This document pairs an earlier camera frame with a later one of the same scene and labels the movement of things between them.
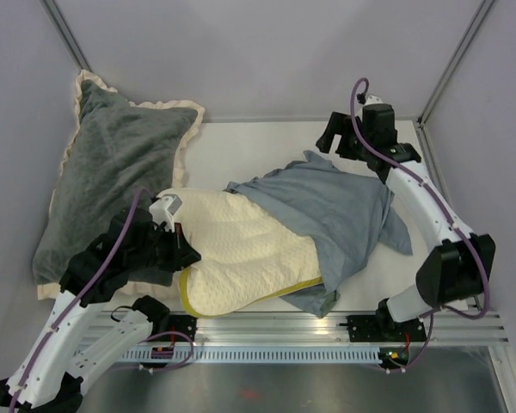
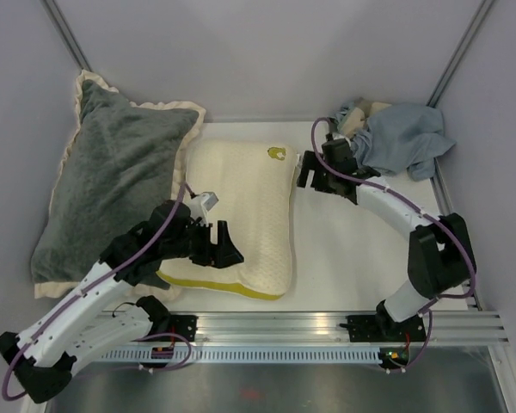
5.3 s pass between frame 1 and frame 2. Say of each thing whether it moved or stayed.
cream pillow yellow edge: moved
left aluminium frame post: stayed
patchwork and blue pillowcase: moved
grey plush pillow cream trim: stayed
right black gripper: moved
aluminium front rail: stayed
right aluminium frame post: stayed
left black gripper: moved
